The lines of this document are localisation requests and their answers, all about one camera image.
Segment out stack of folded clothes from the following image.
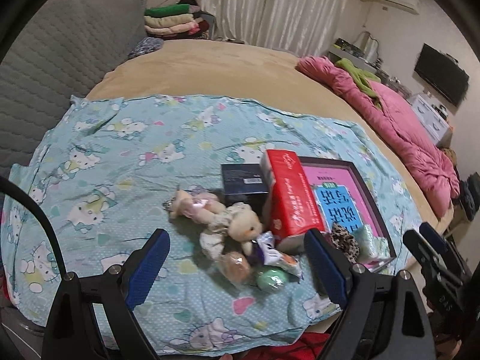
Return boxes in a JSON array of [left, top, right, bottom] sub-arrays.
[[144, 0, 216, 40]]

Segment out Hello Kitty blue cloth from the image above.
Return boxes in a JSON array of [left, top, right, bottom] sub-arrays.
[[10, 95, 422, 357]]

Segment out white drawer cabinet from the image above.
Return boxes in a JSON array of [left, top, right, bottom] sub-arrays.
[[408, 94, 452, 148]]

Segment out red tissue pack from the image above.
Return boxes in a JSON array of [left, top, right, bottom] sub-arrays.
[[260, 149, 326, 255]]

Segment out cluttered desk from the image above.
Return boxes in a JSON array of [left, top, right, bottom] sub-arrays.
[[326, 31, 390, 81]]

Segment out black cable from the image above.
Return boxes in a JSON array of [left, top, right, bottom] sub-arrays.
[[0, 175, 68, 278]]

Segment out white curtains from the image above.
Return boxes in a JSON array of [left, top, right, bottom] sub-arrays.
[[199, 0, 347, 56]]

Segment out purple dress teddy bear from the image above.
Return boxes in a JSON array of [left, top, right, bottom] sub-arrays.
[[228, 202, 265, 257]]

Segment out white snack packet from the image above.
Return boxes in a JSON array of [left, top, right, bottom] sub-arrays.
[[256, 232, 303, 278]]

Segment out green soft ball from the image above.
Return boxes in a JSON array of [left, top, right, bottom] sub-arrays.
[[256, 267, 289, 293]]

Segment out green blanket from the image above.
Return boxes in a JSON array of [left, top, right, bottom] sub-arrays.
[[334, 58, 382, 109]]

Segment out grey quilted sofa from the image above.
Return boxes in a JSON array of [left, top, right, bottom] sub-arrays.
[[1, 0, 147, 176]]

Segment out person's right hand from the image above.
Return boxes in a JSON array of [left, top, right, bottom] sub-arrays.
[[428, 310, 476, 359]]

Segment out dark floral cushion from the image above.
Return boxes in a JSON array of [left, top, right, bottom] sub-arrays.
[[128, 37, 164, 59]]

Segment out dark small box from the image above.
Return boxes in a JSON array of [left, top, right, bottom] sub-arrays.
[[220, 163, 269, 210]]

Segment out pink quilted duvet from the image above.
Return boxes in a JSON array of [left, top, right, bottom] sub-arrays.
[[296, 56, 460, 218]]

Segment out red cloth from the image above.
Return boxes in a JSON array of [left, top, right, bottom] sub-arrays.
[[242, 332, 329, 360]]

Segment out dark clothes pile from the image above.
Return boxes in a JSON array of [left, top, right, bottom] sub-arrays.
[[460, 172, 480, 222]]

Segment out dark framed pink tray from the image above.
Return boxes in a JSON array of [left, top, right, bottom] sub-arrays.
[[299, 156, 396, 273]]

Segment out pink dress teddy bear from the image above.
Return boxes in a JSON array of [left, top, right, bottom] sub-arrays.
[[163, 189, 225, 224]]

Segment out black wall television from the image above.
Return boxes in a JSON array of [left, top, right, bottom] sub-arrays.
[[414, 43, 470, 107]]

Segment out leopard print scrunchie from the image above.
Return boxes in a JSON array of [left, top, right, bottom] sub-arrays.
[[330, 223, 360, 264]]

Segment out green tissue packet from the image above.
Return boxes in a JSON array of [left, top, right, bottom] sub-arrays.
[[353, 224, 391, 264]]

